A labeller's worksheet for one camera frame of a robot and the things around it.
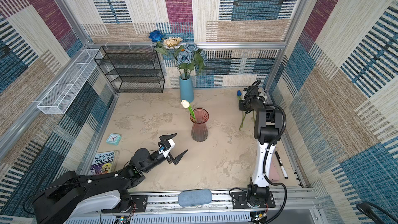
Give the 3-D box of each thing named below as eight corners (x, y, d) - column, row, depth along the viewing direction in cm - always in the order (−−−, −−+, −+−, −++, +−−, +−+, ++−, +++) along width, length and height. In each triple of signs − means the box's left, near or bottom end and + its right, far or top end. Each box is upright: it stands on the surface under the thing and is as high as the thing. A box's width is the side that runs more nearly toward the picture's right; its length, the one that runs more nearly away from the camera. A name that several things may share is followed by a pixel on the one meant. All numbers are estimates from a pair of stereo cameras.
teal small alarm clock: (108, 143, 96) (105, 141, 93) (113, 135, 99) (111, 132, 97) (117, 145, 95) (115, 143, 92) (122, 137, 99) (120, 134, 96)
